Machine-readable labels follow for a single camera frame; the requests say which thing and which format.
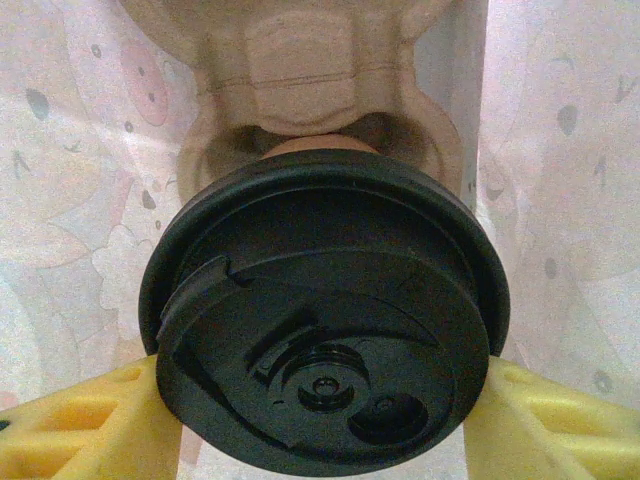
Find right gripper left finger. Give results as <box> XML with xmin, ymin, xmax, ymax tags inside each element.
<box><xmin>0</xmin><ymin>355</ymin><xmax>187</xmax><ymax>480</ymax></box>

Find cardboard cup carrier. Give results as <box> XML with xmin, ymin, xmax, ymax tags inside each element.
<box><xmin>172</xmin><ymin>0</ymin><xmax>464</xmax><ymax>211</ymax></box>

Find brown paper cup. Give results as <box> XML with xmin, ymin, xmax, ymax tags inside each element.
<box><xmin>257</xmin><ymin>135</ymin><xmax>376</xmax><ymax>161</ymax></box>

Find black plastic cup lid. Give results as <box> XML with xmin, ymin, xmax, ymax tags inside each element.
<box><xmin>138</xmin><ymin>149</ymin><xmax>509</xmax><ymax>479</ymax></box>

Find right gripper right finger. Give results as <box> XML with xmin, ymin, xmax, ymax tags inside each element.
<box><xmin>462</xmin><ymin>355</ymin><xmax>640</xmax><ymax>480</ymax></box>

